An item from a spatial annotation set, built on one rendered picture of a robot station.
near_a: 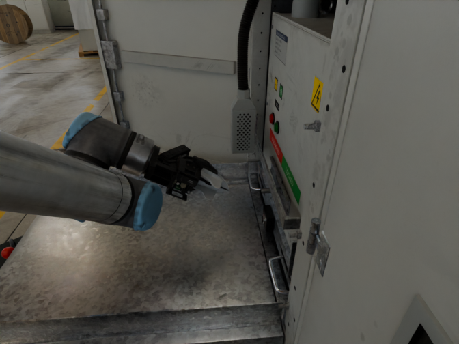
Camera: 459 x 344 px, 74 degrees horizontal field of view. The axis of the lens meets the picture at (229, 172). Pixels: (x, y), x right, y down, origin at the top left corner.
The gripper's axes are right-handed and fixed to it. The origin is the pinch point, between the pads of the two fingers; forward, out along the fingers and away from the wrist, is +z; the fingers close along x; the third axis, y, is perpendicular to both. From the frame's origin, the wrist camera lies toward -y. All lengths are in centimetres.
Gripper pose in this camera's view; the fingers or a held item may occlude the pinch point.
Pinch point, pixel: (223, 185)
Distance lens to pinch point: 78.1
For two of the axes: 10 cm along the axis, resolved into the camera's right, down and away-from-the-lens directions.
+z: 8.6, 3.8, 3.3
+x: 5.0, -7.5, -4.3
